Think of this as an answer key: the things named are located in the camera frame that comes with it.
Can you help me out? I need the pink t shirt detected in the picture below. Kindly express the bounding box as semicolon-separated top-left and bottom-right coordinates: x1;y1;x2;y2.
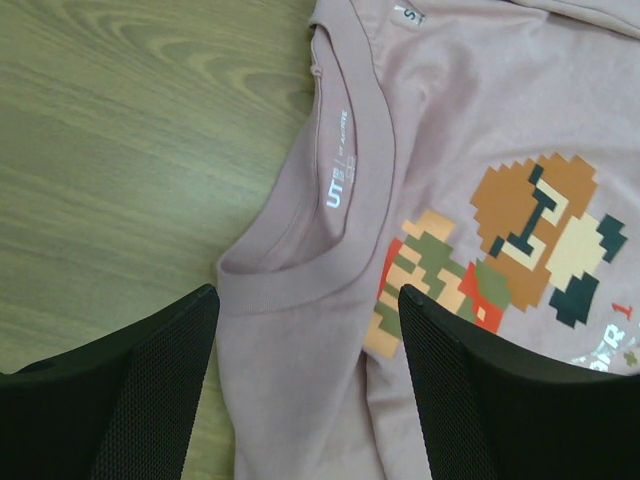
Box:
217;1;639;479

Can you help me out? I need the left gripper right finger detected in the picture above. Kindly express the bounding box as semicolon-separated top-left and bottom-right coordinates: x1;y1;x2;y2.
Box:
398;285;639;479

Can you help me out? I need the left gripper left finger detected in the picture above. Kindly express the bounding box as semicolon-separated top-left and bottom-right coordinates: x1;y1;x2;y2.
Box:
1;284;219;479

